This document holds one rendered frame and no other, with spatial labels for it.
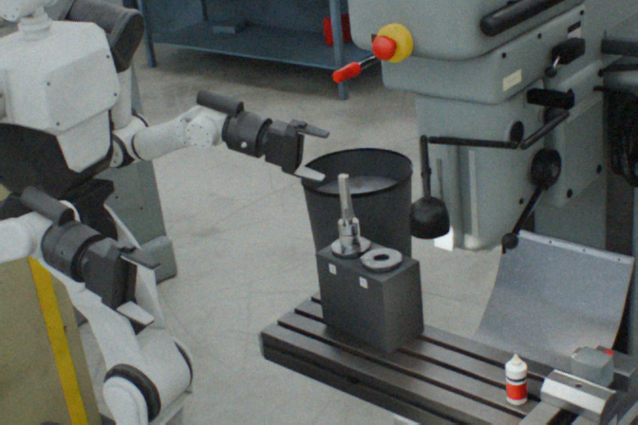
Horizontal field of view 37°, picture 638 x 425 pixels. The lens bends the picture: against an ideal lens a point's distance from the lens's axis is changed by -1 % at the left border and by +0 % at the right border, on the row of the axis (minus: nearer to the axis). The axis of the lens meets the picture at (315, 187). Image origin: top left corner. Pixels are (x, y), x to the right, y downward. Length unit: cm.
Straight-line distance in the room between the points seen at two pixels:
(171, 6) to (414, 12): 754
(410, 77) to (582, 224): 70
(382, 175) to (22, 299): 168
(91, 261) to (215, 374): 237
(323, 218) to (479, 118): 223
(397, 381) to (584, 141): 64
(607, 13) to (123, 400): 125
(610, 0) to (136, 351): 118
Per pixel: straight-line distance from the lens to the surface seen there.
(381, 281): 205
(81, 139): 187
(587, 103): 190
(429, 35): 150
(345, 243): 216
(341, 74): 158
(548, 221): 225
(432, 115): 171
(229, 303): 434
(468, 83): 160
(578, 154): 190
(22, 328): 332
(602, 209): 217
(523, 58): 165
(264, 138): 194
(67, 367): 348
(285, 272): 451
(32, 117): 179
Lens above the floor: 218
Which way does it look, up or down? 24 degrees down
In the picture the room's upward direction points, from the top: 7 degrees counter-clockwise
